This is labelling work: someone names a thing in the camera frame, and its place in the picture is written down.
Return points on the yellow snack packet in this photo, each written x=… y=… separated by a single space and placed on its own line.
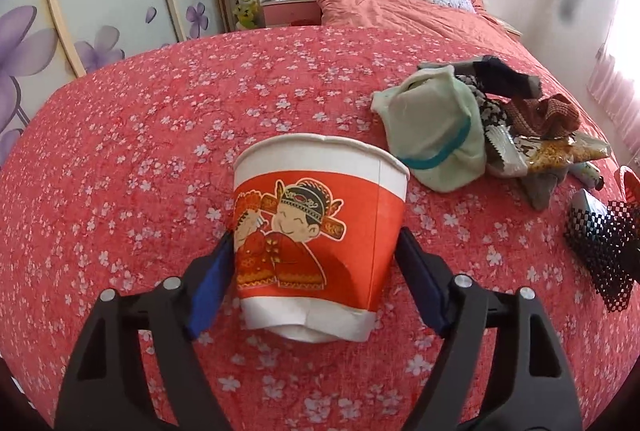
x=560 y=153

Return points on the silver foil wrapper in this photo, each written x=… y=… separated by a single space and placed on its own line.
x=505 y=156

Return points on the grey-green towel cloth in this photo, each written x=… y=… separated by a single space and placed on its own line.
x=540 y=191

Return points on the salmon duvet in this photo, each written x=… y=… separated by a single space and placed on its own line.
x=400 y=11

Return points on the pink curtain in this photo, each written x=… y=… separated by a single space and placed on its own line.
x=620 y=96

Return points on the orange plastic basket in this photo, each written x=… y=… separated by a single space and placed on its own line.
x=632 y=186

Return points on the pale green cloth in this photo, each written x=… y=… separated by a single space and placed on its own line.
x=430 y=126

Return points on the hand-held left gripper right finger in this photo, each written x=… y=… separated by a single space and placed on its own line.
x=422 y=286

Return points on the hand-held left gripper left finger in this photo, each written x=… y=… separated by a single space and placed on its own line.
x=212 y=291

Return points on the small grey tube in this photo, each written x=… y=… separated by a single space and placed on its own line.
x=590 y=173

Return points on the red floral blanket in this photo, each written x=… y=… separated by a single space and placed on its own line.
x=150 y=136

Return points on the black white patterned sock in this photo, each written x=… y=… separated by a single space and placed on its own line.
x=492 y=113

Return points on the red white paper cup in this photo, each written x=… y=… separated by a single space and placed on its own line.
x=320 y=191

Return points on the brown knitted sock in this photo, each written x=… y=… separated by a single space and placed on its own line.
x=550 y=113

